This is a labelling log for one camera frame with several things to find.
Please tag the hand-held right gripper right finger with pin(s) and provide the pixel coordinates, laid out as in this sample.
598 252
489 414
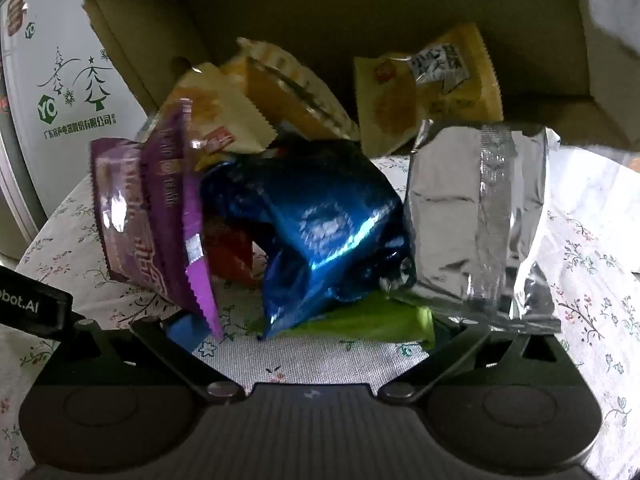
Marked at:
457 350

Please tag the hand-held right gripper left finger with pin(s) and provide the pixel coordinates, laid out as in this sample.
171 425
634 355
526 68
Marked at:
186 335

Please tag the red snack packet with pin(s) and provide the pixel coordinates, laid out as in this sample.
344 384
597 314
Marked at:
225 255

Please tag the green snack packet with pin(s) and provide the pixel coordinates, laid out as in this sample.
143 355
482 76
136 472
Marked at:
370 320

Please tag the silver foil snack packet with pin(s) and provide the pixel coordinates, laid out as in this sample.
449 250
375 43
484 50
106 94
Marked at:
460 220

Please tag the purple snack packet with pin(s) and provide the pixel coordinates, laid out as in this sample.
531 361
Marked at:
145 210

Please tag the blue foil snack packet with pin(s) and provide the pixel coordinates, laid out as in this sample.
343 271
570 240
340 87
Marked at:
310 220

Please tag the pale yellow snack packet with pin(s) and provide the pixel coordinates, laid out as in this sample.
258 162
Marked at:
215 105

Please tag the yellow snack packet dark label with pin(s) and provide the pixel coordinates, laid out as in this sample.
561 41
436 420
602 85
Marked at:
395 105

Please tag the orange yellow snack packet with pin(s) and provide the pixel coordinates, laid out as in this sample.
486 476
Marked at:
280 85

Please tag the cardboard box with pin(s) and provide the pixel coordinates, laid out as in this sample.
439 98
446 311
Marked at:
350 10

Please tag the white freezer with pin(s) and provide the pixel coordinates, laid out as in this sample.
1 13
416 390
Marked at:
50 60

